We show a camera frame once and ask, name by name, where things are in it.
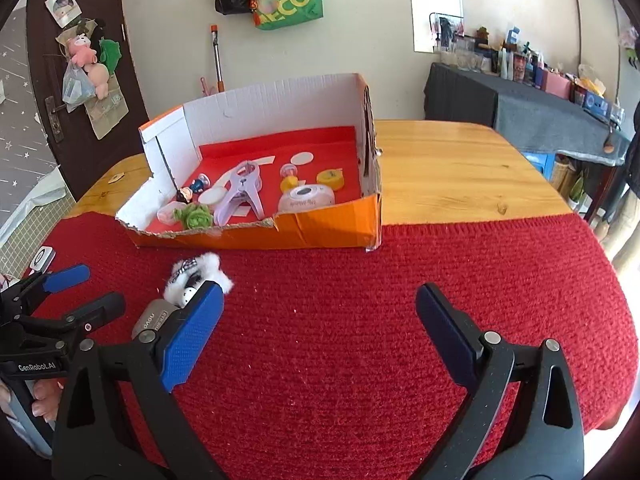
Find mop handle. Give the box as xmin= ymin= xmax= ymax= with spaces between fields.
xmin=210 ymin=24 xmax=226 ymax=95

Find row of bottles and boxes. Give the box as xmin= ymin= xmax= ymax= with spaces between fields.
xmin=432 ymin=12 xmax=626 ymax=126

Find dark brown door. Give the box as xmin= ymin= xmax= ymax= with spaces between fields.
xmin=25 ymin=0 xmax=151 ymax=201

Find clear plastic bag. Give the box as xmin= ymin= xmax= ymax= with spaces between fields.
xmin=61 ymin=62 xmax=96 ymax=113

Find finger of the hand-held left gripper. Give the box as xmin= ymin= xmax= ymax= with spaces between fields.
xmin=27 ymin=292 xmax=126 ymax=348
xmin=0 ymin=263 xmax=91 ymax=321

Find wall mirror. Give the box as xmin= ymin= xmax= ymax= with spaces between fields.
xmin=406 ymin=0 xmax=465 ymax=53

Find grey cloth covered table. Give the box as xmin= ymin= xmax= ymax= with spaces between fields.
xmin=424 ymin=62 xmax=632 ymax=166

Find white fluffy bunny plush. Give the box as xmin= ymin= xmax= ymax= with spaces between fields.
xmin=162 ymin=252 xmax=235 ymax=308

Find metal door handle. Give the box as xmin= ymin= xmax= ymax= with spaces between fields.
xmin=44 ymin=96 xmax=65 ymax=141

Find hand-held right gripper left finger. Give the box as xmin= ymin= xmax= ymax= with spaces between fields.
xmin=51 ymin=281 xmax=228 ymax=480

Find green succulent toy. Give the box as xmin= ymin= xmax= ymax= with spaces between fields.
xmin=172 ymin=203 xmax=215 ymax=231

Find orange cardboard box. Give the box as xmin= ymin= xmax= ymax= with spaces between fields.
xmin=116 ymin=72 xmax=383 ymax=252

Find white tape roll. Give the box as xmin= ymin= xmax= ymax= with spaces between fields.
xmin=277 ymin=184 xmax=337 ymax=213

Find yellow bottle cap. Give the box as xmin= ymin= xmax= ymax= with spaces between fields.
xmin=316 ymin=167 xmax=346 ymax=191

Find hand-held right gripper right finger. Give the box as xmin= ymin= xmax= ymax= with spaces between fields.
xmin=416 ymin=282 xmax=585 ymax=480

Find purple plastic clamp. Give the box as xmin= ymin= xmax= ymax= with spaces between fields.
xmin=214 ymin=160 xmax=266 ymax=226

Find green plush toy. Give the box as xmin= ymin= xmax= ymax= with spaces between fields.
xmin=97 ymin=37 xmax=122 ymax=71

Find small clear plastic case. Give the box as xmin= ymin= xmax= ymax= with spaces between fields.
xmin=156 ymin=202 xmax=188 ymax=223

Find pink plush toy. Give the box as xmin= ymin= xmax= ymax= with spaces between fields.
xmin=65 ymin=32 xmax=111 ymax=100

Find small white device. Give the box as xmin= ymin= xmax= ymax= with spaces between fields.
xmin=30 ymin=246 xmax=56 ymax=273

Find person's left hand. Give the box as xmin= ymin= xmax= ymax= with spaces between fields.
xmin=30 ymin=379 xmax=65 ymax=423

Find beige hanging pouch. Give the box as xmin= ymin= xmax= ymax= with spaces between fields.
xmin=85 ymin=80 xmax=130 ymax=140

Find brown eye shadow case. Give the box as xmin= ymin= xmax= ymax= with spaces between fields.
xmin=131 ymin=299 xmax=176 ymax=343

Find red knitted mat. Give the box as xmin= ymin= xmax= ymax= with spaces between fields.
xmin=0 ymin=210 xmax=640 ymax=480

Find blue plastic crate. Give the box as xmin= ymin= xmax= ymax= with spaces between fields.
xmin=525 ymin=152 xmax=556 ymax=176

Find round picture sticker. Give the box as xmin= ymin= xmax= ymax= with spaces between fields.
xmin=44 ymin=0 xmax=82 ymax=28

